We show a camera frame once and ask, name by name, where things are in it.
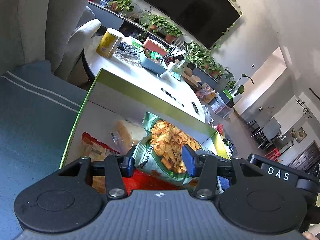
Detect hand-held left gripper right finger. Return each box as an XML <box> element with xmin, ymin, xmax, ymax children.
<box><xmin>181</xmin><ymin>144</ymin><xmax>253</xmax><ymax>200</ymax></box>

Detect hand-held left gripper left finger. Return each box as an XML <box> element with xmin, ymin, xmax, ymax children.
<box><xmin>56</xmin><ymin>152</ymin><xmax>137</xmax><ymax>200</ymax></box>

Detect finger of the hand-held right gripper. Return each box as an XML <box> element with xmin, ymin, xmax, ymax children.
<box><xmin>217</xmin><ymin>176</ymin><xmax>232</xmax><ymax>191</ymax></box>

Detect yellow biscuit packet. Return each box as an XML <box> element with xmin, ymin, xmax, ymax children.
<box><xmin>110</xmin><ymin>119</ymin><xmax>148</xmax><ymax>154</ymax></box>

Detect green cracker snack bag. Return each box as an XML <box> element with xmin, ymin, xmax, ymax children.
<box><xmin>132</xmin><ymin>112</ymin><xmax>203</xmax><ymax>189</ymax></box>

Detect orange snack packet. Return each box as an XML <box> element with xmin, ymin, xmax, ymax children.
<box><xmin>81</xmin><ymin>132</ymin><xmax>122</xmax><ymax>194</ymax></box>

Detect green cardboard box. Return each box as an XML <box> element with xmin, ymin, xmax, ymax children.
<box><xmin>59</xmin><ymin>68</ymin><xmax>232</xmax><ymax>178</ymax></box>

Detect dark wooden cabinet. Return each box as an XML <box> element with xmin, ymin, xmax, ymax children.
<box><xmin>287</xmin><ymin>142</ymin><xmax>320</xmax><ymax>178</ymax></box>

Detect red plastic stools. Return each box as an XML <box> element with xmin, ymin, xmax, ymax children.
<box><xmin>265</xmin><ymin>148</ymin><xmax>282</xmax><ymax>159</ymax></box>

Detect grey dining chairs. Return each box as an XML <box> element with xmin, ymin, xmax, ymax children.
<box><xmin>244</xmin><ymin>110</ymin><xmax>293</xmax><ymax>148</ymax></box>

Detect grey plastic bag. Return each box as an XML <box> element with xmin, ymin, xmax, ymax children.
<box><xmin>202</xmin><ymin>105</ymin><xmax>213</xmax><ymax>124</ymax></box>

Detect clear plastic storage box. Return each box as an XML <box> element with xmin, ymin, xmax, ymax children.
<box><xmin>211</xmin><ymin>97</ymin><xmax>234</xmax><ymax>118</ymax></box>

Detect black white pen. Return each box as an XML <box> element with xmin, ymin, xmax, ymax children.
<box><xmin>160</xmin><ymin>87</ymin><xmax>185</xmax><ymax>107</ymax></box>

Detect orange plastic bag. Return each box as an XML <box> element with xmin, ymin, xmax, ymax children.
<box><xmin>197</xmin><ymin>85</ymin><xmax>217</xmax><ymax>103</ymax></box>

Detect green black box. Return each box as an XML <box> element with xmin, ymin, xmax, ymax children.
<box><xmin>222</xmin><ymin>90</ymin><xmax>236</xmax><ymax>107</ymax></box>

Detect open cardboard box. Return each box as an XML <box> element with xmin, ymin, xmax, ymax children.
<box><xmin>181</xmin><ymin>67</ymin><xmax>203</xmax><ymax>88</ymax></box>

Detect white oval coffee table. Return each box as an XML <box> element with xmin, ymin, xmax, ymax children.
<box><xmin>82</xmin><ymin>35</ymin><xmax>206</xmax><ymax>124</ymax></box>

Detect large leaf potted plant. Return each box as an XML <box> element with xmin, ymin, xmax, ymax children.
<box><xmin>220</xmin><ymin>68</ymin><xmax>254</xmax><ymax>97</ymax></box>

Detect pale blue plastic basket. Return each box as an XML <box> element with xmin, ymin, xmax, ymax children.
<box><xmin>139</xmin><ymin>50</ymin><xmax>171</xmax><ymax>74</ymax></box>

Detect spider plant in glass vase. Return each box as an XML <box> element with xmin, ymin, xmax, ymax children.
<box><xmin>172</xmin><ymin>40</ymin><xmax>201</xmax><ymax>77</ymax></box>

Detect pink box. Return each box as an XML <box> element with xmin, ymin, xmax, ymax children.
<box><xmin>142</xmin><ymin>37</ymin><xmax>169</xmax><ymax>57</ymax></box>

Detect yellow tin can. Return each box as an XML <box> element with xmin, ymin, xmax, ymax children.
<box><xmin>96</xmin><ymin>28</ymin><xmax>125</xmax><ymax>59</ymax></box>

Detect dark television cabinet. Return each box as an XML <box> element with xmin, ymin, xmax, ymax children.
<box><xmin>87</xmin><ymin>0</ymin><xmax>225</xmax><ymax>88</ymax></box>

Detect row of potted green plants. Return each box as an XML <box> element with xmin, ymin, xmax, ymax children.
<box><xmin>106</xmin><ymin>0</ymin><xmax>227</xmax><ymax>79</ymax></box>

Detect black flat television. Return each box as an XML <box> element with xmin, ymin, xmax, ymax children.
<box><xmin>131</xmin><ymin>0</ymin><xmax>241</xmax><ymax>50</ymax></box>

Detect grey sofa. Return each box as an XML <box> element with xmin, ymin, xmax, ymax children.
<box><xmin>0</xmin><ymin>0</ymin><xmax>102</xmax><ymax>78</ymax></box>

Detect framed wall picture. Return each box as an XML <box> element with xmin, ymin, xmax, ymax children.
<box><xmin>291</xmin><ymin>127</ymin><xmax>307</xmax><ymax>143</ymax></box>

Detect black wall lamp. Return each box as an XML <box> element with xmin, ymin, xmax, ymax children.
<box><xmin>294</xmin><ymin>97</ymin><xmax>313</xmax><ymax>119</ymax></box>

